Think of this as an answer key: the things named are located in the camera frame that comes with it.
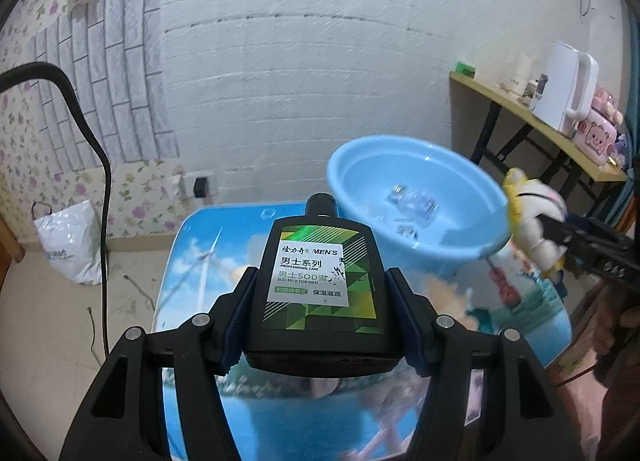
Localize person's dark red trousers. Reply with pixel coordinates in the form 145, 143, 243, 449
599, 381, 640, 461

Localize blue printed desktop table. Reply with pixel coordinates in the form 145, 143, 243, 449
152, 198, 573, 461

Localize pink cartoon toy box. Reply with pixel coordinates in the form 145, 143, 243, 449
574, 86, 626, 167

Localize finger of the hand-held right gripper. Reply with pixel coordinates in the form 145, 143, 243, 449
539, 214, 630, 249
561, 237, 640, 293

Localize white yellow plush toy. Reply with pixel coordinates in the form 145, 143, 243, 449
501, 167, 568, 287

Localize light blue plastic basin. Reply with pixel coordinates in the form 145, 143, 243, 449
326, 137, 513, 278

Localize person's right forearm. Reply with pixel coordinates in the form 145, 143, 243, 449
596, 286, 640, 387

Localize white electric kettle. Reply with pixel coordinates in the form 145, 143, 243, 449
531, 40, 600, 137

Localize clear plastic packaging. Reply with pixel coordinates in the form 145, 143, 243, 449
385, 184, 441, 239

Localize black cable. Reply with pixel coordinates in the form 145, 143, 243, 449
0, 62, 113, 357

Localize black lotion bottle green label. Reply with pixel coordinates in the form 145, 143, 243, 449
243, 192, 393, 374

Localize wooden side table black legs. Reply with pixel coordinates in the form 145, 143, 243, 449
448, 71, 628, 202

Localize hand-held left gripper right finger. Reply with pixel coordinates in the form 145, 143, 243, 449
385, 267, 586, 461

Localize white plastic bag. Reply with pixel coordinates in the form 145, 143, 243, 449
32, 200, 105, 287

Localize white wall socket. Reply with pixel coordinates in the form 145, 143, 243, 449
186, 172, 217, 201

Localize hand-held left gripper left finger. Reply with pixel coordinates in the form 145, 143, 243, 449
67, 267, 261, 461

